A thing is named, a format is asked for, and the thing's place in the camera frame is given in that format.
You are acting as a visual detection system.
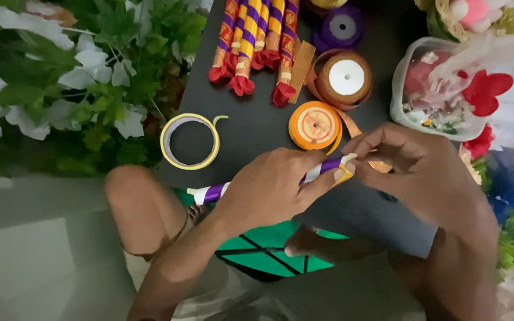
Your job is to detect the yellow ribbon spool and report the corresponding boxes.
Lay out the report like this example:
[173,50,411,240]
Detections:
[307,0,349,10]

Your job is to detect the yellow tape roll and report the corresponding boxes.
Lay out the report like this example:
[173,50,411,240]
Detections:
[160,113,229,171]

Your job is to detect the grey shorts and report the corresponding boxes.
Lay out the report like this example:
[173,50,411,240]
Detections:
[168,255,418,321]

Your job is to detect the brown cord anklet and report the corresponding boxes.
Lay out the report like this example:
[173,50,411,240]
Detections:
[121,210,192,260]

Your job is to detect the green mat with black lines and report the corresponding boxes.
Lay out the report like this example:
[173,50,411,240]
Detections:
[172,187,351,282]

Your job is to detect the cut copper glitter ribbon piece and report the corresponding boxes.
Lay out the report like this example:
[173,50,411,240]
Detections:
[288,39,316,105]

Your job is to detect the orange ribbon spool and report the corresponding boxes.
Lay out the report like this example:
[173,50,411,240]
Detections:
[288,101,344,156]

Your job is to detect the heap of green artificial leaves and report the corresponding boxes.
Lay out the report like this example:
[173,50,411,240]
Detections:
[0,0,215,177]

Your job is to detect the person's left hand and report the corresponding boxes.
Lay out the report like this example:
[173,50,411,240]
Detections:
[214,147,352,238]

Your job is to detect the purple white striped stick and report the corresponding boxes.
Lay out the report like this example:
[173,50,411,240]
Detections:
[187,153,358,207]

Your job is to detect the person's right hand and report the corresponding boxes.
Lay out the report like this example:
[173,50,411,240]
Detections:
[341,122,485,226]

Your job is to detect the wicker basket with decorations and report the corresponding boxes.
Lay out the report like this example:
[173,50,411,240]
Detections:
[415,0,514,44]

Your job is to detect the clear plastic container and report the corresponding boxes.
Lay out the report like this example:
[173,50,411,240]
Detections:
[389,37,492,142]

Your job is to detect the copper glitter ribbon spool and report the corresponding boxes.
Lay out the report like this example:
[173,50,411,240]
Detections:
[305,48,393,174]

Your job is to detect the yellow ribbon strip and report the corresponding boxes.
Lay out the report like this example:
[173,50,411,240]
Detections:
[332,153,358,186]

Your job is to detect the large red artificial flower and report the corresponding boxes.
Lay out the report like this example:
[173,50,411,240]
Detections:
[457,69,514,118]

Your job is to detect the purple ribbon spool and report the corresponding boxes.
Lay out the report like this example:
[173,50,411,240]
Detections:
[311,4,365,53]

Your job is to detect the person's left leg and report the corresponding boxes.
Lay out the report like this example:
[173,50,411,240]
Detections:
[104,164,195,264]

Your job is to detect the row of ribbon wrapped sticks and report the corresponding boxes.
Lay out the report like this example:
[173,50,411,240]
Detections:
[207,0,301,108]

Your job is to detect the small red artificial flower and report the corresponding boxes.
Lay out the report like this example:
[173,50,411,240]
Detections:
[462,124,495,159]

